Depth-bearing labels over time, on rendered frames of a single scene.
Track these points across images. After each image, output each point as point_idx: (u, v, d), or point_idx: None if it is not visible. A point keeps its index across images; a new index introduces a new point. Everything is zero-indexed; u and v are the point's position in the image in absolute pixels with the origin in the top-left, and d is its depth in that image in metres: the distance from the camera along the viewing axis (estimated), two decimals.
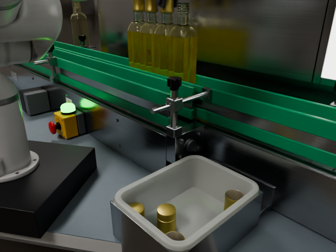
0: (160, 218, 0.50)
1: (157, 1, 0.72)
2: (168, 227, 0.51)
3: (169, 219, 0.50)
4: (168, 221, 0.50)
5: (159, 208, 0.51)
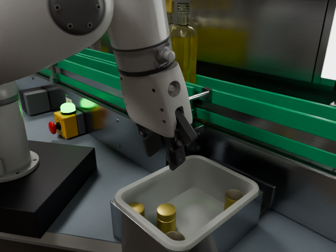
0: (160, 218, 0.50)
1: (150, 144, 0.50)
2: (168, 227, 0.51)
3: (169, 219, 0.50)
4: (168, 221, 0.50)
5: (159, 208, 0.51)
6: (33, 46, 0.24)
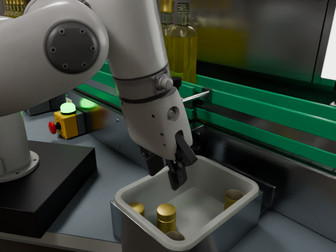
0: (160, 218, 0.50)
1: None
2: (168, 227, 0.51)
3: (169, 219, 0.50)
4: (168, 221, 0.50)
5: (159, 208, 0.51)
6: (29, 84, 0.25)
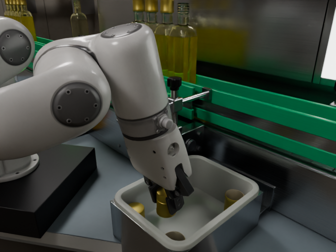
0: (159, 200, 0.49)
1: None
2: (168, 209, 0.49)
3: None
4: None
5: (158, 189, 0.50)
6: (35, 136, 0.27)
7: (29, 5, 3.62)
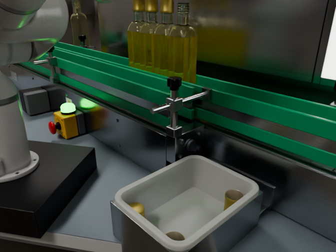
0: None
1: None
2: None
3: None
4: None
5: None
6: None
7: None
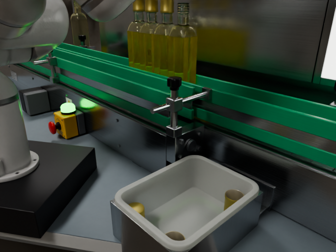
0: None
1: None
2: None
3: None
4: None
5: None
6: None
7: None
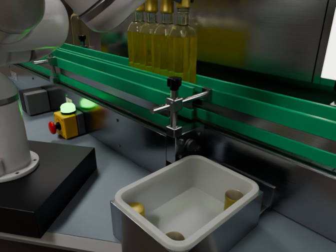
0: None
1: None
2: None
3: None
4: None
5: None
6: None
7: None
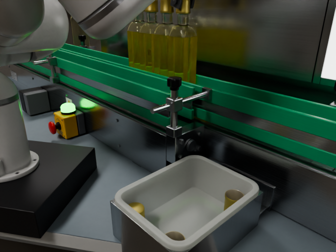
0: None
1: (173, 1, 0.68)
2: (190, 5, 0.70)
3: None
4: None
5: None
6: None
7: None
